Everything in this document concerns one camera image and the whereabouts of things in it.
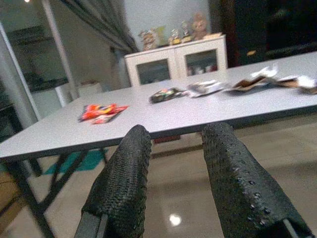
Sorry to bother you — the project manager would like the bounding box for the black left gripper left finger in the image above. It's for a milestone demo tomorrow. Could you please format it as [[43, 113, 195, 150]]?
[[74, 124, 152, 238]]

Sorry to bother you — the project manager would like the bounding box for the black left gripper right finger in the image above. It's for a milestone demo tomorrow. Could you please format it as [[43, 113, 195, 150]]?
[[201, 122, 315, 238]]

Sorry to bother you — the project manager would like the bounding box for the large torn cardboard piece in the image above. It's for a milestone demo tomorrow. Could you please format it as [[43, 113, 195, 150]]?
[[224, 63, 279, 94]]

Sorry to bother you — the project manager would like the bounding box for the teal floor mat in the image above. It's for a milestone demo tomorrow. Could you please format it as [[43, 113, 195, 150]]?
[[44, 148, 108, 174]]

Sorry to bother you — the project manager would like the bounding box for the red box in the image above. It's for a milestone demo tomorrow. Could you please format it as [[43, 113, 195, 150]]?
[[153, 135, 181, 145]]

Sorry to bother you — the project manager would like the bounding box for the small white red wrapper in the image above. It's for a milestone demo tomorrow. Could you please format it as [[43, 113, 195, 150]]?
[[90, 114, 117, 124]]

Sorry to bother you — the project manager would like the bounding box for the red snack wrapper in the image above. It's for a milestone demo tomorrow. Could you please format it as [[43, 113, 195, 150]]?
[[78, 103, 130, 122]]

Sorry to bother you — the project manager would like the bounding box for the dark green snack wrapper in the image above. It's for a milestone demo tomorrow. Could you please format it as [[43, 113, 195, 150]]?
[[149, 88, 184, 104]]

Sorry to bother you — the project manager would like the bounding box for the white paper packet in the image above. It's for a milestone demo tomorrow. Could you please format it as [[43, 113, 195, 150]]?
[[184, 80, 225, 98]]

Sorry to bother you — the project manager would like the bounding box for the white low cabinet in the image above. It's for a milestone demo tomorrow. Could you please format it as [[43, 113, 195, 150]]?
[[55, 81, 104, 107]]

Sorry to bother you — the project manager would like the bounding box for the white glass-door cabinet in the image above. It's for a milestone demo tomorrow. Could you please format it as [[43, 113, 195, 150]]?
[[124, 34, 228, 87]]

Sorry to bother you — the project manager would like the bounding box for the colourful striped figurine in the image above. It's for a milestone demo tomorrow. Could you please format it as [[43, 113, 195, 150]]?
[[138, 29, 157, 52]]

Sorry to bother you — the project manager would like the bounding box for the flat beige box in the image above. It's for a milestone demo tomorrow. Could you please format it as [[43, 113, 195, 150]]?
[[203, 32, 223, 40]]

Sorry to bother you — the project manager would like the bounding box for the green yellow ornament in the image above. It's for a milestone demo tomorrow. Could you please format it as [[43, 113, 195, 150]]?
[[155, 24, 167, 48]]

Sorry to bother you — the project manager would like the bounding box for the trophy figurine with yellow base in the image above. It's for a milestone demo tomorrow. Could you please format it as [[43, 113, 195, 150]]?
[[180, 21, 194, 43], [168, 28, 181, 45]]

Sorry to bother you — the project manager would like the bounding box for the brown bear figurine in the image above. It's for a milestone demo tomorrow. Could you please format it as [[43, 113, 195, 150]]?
[[190, 12, 211, 40]]

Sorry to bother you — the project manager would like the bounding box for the dark wooden cabinet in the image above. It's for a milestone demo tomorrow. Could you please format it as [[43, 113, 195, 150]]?
[[210, 0, 317, 67]]

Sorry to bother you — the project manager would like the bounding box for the black table leg frame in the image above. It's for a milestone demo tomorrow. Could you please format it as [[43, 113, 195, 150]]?
[[4, 147, 109, 238]]

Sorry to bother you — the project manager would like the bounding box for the white partition post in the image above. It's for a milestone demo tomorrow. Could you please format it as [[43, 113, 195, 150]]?
[[0, 22, 42, 122], [41, 0, 80, 100]]

